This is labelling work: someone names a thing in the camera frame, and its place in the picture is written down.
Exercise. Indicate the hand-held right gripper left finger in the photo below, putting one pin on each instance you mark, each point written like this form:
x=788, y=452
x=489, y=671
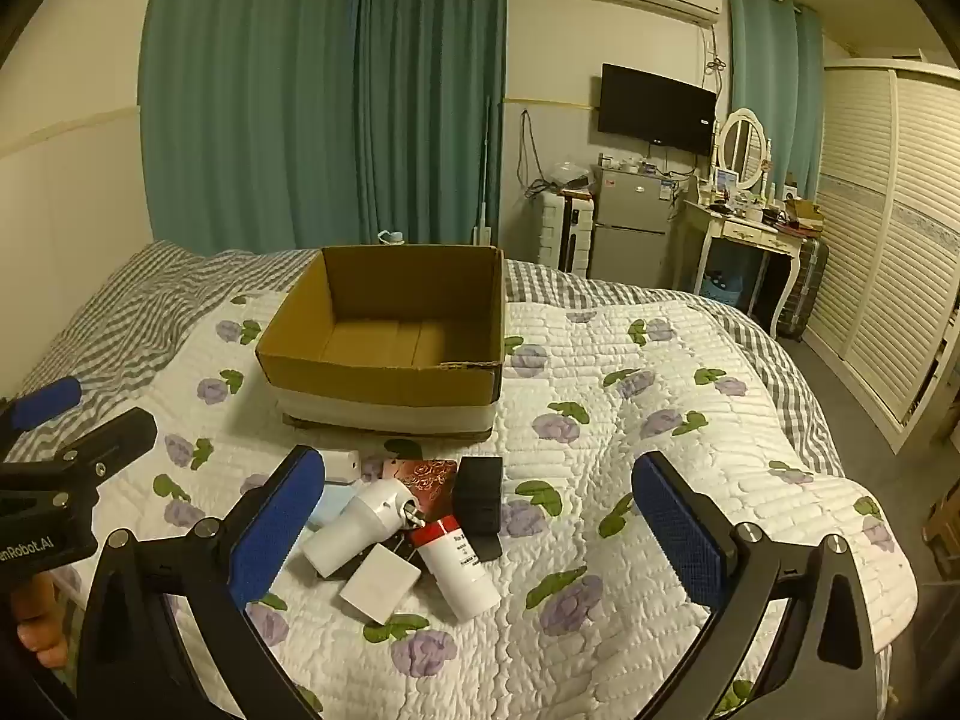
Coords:
x=277, y=532

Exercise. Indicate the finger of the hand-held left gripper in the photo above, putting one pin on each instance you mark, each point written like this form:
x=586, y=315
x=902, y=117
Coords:
x=120, y=435
x=49, y=399

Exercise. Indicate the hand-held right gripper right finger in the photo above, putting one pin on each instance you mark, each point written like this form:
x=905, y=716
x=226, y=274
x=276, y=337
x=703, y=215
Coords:
x=675, y=532

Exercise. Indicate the small white device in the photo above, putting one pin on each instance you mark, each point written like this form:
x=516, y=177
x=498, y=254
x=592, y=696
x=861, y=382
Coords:
x=341, y=467

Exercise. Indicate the white box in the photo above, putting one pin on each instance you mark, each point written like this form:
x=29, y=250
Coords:
x=379, y=585

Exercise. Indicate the red floral phone case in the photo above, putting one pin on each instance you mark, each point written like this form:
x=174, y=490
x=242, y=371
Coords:
x=431, y=484

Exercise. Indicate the brown cardboard box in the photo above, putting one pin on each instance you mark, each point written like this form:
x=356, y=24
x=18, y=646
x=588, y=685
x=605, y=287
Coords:
x=360, y=379

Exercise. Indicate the white bottle with red cap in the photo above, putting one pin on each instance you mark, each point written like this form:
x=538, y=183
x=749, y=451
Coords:
x=461, y=577

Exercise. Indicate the small black box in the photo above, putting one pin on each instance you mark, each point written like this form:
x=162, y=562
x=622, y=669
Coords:
x=478, y=495

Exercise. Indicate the person's left hand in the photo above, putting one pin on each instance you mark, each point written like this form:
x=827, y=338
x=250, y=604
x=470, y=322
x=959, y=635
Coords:
x=41, y=615

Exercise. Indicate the grey checked bed sheet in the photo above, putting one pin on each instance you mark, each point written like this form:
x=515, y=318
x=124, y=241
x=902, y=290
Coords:
x=127, y=315

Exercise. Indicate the blue basket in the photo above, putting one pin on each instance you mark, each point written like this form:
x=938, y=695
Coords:
x=721, y=289

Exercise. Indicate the brown wooden object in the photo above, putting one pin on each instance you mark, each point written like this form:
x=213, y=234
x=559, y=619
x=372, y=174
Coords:
x=943, y=521

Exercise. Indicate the dark suitcase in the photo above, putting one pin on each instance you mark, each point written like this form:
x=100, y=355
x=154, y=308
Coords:
x=806, y=285

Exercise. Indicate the white dressing table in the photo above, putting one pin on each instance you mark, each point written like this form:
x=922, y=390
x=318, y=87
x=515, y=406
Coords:
x=739, y=229

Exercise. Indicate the silver small fridge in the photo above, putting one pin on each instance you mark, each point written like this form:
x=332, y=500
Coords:
x=630, y=225

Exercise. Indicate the clear water jug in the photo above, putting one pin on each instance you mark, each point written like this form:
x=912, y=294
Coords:
x=390, y=237

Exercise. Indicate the white suitcase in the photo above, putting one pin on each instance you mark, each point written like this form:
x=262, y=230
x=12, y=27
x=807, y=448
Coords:
x=559, y=232

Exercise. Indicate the small open cardboard box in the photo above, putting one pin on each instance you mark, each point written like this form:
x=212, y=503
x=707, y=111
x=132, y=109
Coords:
x=804, y=214

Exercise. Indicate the teal curtain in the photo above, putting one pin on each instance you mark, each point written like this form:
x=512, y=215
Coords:
x=772, y=90
x=247, y=105
x=435, y=90

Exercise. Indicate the white louvered wardrobe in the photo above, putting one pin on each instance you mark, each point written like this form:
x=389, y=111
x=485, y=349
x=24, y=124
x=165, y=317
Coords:
x=885, y=240

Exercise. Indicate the clear plastic bag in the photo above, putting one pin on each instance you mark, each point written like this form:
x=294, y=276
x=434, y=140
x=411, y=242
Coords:
x=571, y=176

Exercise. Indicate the white oval vanity mirror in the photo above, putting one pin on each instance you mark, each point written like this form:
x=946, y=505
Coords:
x=742, y=146

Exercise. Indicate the white mop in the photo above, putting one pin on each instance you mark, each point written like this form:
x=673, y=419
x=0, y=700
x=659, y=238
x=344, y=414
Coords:
x=486, y=180

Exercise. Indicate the small photo frame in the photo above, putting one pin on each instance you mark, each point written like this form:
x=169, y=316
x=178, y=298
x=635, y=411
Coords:
x=726, y=180

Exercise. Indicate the black wall television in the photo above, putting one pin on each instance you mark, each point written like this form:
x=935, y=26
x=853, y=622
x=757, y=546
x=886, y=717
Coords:
x=656, y=109

